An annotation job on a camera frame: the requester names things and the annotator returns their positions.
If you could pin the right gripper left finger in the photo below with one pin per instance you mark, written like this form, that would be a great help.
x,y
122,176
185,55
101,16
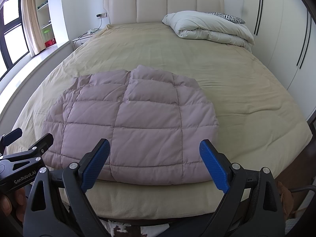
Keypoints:
x,y
57,204

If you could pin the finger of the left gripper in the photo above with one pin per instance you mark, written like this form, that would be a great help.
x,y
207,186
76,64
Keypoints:
x,y
9,138
40,147

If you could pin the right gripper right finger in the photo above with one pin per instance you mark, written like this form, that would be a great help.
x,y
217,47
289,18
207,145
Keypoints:
x,y
264,213

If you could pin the mauve puffer jacket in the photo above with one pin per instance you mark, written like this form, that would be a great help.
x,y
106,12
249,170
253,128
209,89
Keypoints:
x,y
154,121

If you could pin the person's left hand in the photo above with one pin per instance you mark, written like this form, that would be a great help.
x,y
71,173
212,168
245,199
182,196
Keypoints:
x,y
16,204

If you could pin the beige bed cover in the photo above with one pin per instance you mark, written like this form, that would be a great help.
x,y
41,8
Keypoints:
x,y
260,125

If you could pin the black framed window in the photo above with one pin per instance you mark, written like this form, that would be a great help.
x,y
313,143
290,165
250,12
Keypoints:
x,y
13,41

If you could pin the red box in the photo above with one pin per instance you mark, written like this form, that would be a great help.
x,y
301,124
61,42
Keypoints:
x,y
50,42

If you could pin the white nightstand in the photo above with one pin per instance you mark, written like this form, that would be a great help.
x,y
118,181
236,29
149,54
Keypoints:
x,y
77,42

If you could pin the beige curtain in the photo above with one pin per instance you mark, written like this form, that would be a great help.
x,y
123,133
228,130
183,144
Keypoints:
x,y
31,27

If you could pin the beige padded headboard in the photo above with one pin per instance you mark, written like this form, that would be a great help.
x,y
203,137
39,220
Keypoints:
x,y
153,11

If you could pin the white wardrobe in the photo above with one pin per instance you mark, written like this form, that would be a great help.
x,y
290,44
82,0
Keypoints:
x,y
284,33

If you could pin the folded white duvet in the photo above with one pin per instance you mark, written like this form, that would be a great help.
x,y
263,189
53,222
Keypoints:
x,y
195,25

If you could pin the zebra print pillow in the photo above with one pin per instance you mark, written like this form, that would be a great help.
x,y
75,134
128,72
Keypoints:
x,y
228,17

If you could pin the white wall shelf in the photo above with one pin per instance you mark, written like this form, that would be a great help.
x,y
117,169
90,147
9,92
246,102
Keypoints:
x,y
44,20

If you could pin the wall power socket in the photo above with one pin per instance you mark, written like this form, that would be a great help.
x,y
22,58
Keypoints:
x,y
102,15

